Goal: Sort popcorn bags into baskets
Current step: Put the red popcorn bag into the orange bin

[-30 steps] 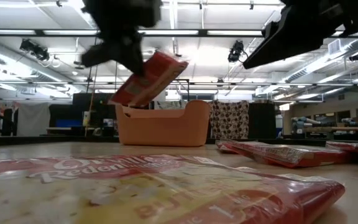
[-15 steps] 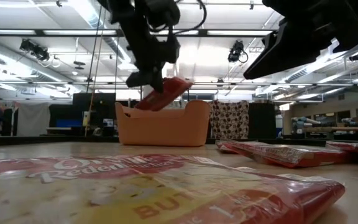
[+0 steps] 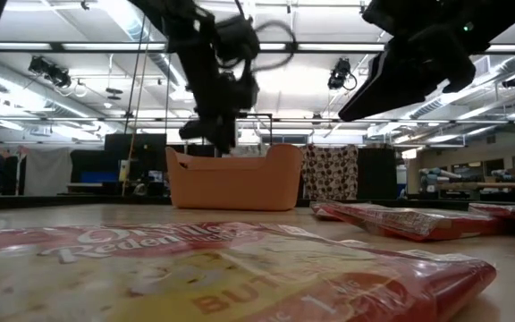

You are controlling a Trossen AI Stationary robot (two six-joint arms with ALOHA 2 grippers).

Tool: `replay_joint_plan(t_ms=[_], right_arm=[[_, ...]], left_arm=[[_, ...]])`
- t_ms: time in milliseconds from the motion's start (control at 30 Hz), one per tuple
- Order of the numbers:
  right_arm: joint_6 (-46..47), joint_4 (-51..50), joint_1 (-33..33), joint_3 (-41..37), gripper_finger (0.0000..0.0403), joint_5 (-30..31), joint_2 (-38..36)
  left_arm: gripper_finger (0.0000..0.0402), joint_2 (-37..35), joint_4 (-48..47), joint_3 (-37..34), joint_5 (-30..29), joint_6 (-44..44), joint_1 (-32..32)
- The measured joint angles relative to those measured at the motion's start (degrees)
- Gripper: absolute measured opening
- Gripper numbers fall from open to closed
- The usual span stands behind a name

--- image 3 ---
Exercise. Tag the grey cloth cover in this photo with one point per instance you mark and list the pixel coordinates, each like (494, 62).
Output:
(47, 172)

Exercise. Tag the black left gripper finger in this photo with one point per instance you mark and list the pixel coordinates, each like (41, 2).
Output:
(225, 136)
(191, 129)

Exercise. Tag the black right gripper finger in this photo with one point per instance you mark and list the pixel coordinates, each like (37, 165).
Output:
(378, 76)
(409, 76)

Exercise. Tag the black cabinet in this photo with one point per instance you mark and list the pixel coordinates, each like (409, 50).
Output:
(377, 174)

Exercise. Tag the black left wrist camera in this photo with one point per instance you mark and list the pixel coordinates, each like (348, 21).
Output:
(237, 40)

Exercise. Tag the black overhead mounted camera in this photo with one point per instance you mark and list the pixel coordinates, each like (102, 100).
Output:
(52, 71)
(340, 73)

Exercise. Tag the brown dotted curtain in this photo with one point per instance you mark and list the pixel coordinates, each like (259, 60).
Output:
(329, 172)

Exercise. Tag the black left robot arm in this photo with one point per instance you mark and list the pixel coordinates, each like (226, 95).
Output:
(172, 22)

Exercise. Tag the long wooden bench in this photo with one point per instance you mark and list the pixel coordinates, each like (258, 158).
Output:
(485, 184)

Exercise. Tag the orange plastic basket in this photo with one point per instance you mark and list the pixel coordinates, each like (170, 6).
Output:
(235, 183)

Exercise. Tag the blue panel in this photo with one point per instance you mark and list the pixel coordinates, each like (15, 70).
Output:
(98, 177)

